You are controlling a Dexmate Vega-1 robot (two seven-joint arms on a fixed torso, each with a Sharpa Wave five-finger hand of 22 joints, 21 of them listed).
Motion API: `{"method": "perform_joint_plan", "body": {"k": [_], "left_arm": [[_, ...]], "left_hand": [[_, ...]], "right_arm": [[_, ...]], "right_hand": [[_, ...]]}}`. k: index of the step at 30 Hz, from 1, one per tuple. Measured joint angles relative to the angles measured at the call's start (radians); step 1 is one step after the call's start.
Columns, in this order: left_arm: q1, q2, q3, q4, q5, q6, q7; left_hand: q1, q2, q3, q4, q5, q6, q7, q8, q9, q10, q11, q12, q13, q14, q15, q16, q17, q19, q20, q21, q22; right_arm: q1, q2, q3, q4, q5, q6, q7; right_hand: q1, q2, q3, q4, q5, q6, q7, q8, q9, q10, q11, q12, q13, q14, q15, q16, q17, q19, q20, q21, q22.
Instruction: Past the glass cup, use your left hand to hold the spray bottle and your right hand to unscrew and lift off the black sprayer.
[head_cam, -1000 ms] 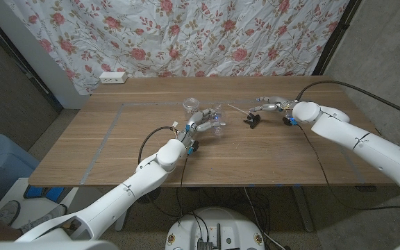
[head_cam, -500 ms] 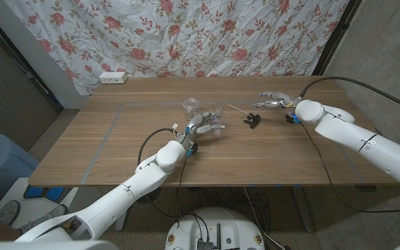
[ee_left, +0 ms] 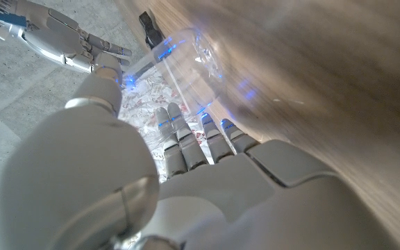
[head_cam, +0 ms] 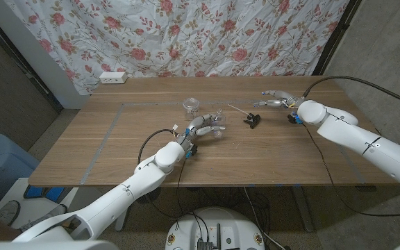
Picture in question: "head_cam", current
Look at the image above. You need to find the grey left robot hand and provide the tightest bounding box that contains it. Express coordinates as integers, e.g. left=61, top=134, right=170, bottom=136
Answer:
left=175, top=112, right=227, bottom=152

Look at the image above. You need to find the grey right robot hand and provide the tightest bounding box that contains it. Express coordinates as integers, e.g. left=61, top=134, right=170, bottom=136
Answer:
left=253, top=89, right=305, bottom=109

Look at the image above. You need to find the clear plastic spray bottle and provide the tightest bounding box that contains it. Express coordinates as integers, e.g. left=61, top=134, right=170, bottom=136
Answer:
left=210, top=109, right=227, bottom=140

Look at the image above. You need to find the black trigger sprayer head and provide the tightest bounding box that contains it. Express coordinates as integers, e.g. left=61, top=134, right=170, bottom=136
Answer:
left=227, top=103, right=262, bottom=130

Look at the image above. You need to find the white robot shoulder housing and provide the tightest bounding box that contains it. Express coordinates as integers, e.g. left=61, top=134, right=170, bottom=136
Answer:
left=0, top=240, right=119, bottom=250

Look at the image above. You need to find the clear glass cup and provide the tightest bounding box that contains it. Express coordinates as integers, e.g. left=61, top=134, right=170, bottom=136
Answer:
left=182, top=97, right=201, bottom=121

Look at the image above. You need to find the black backdrop stand pole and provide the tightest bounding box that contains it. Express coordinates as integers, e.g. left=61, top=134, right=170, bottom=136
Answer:
left=311, top=0, right=363, bottom=76
left=0, top=6, right=64, bottom=112

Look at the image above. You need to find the black floor fan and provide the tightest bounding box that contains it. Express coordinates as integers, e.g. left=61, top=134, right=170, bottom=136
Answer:
left=137, top=187, right=162, bottom=205

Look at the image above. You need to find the floral print backdrop cloth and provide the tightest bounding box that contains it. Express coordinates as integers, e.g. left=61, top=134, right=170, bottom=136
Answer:
left=3, top=0, right=350, bottom=97

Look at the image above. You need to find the white power strip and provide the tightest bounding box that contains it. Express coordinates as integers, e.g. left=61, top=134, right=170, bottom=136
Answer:
left=99, top=71, right=128, bottom=85

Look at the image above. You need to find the white robot torso base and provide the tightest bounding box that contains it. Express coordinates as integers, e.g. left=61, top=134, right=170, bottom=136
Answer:
left=165, top=207, right=266, bottom=250

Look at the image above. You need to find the grey table leg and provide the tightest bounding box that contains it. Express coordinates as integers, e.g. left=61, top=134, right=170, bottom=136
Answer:
left=292, top=185, right=315, bottom=233

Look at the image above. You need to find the white table leg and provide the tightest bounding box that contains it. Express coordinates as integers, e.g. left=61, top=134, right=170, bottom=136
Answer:
left=115, top=208, right=131, bottom=232

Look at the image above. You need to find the blue floor pad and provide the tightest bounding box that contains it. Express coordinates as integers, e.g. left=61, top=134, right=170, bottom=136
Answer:
left=24, top=185, right=65, bottom=202

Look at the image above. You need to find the grey shoe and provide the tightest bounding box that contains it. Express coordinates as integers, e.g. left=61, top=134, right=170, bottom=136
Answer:
left=19, top=203, right=68, bottom=233
left=0, top=200, right=21, bottom=226

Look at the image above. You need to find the blue plastic bin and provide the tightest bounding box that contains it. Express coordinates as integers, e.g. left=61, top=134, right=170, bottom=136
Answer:
left=0, top=133, right=40, bottom=199

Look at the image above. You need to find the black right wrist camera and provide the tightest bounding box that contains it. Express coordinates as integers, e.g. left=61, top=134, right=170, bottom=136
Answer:
left=287, top=112, right=304, bottom=125

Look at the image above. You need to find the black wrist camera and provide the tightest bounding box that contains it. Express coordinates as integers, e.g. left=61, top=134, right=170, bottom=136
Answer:
left=185, top=144, right=199, bottom=160
left=287, top=112, right=304, bottom=125

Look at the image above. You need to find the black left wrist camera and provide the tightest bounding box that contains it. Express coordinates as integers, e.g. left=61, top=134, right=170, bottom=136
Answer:
left=185, top=144, right=199, bottom=160

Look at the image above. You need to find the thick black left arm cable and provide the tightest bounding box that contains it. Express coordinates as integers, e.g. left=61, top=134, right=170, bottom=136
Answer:
left=137, top=128, right=177, bottom=166

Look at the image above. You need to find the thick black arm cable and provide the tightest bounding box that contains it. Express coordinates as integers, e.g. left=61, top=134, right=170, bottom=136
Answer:
left=137, top=128, right=177, bottom=166
left=302, top=75, right=400, bottom=112

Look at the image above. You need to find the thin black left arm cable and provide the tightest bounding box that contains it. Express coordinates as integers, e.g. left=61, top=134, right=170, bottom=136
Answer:
left=174, top=158, right=188, bottom=223

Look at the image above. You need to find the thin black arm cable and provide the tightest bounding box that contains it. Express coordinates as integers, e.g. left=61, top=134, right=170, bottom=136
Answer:
left=174, top=158, right=188, bottom=223
left=302, top=123, right=400, bottom=218

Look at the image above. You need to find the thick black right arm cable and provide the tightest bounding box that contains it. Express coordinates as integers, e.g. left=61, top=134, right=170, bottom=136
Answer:
left=302, top=75, right=400, bottom=112

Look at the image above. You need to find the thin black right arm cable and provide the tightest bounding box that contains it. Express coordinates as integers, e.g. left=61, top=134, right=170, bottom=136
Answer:
left=302, top=123, right=400, bottom=218

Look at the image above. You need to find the white floor cable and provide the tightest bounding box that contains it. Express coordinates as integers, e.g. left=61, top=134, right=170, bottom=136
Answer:
left=243, top=187, right=286, bottom=250

